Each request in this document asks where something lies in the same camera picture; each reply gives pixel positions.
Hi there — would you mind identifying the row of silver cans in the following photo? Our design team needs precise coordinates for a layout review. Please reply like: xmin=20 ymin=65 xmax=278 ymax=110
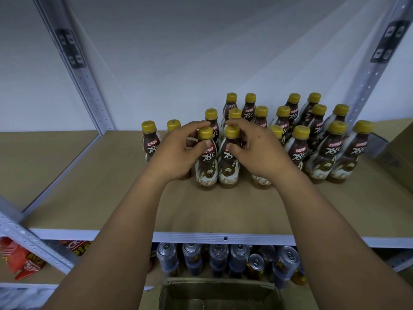
xmin=155 ymin=241 xmax=309 ymax=289

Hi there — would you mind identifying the large red chips packet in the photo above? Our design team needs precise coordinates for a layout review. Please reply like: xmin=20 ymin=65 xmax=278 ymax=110
xmin=59 ymin=239 xmax=92 ymax=257

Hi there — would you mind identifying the Kopiko bottle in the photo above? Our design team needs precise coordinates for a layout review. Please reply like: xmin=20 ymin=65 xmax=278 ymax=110
xmin=195 ymin=127 xmax=219 ymax=190
xmin=218 ymin=124 xmax=241 ymax=189

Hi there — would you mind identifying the white metal shelving rack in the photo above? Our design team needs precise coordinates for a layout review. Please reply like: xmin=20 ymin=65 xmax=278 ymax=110
xmin=0 ymin=0 xmax=413 ymax=295

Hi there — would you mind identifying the open brown carton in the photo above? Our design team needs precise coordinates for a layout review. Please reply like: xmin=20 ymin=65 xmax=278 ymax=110
xmin=377 ymin=121 xmax=413 ymax=194

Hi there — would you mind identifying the person's right hand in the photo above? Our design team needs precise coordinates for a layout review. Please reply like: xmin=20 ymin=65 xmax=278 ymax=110
xmin=225 ymin=117 xmax=302 ymax=186

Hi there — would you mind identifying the person's left forearm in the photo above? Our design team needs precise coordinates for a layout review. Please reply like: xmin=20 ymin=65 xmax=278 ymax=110
xmin=42 ymin=174 xmax=175 ymax=310

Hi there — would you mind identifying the person's right forearm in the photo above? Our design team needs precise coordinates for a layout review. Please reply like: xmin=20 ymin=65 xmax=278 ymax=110
xmin=274 ymin=170 xmax=413 ymax=310

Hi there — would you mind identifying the red snack packet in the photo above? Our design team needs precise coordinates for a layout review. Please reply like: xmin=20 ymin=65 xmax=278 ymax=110
xmin=0 ymin=237 xmax=46 ymax=282

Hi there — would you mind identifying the person's left hand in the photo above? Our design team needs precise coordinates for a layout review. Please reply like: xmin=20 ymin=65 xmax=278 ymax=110
xmin=147 ymin=121 xmax=214 ymax=185

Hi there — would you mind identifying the brown cardboard box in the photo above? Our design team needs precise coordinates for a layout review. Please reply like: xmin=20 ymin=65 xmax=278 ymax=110
xmin=158 ymin=277 xmax=286 ymax=310

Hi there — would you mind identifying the group of Kopiko coffee bottles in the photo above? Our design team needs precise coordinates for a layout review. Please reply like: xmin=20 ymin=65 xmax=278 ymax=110
xmin=141 ymin=92 xmax=374 ymax=189

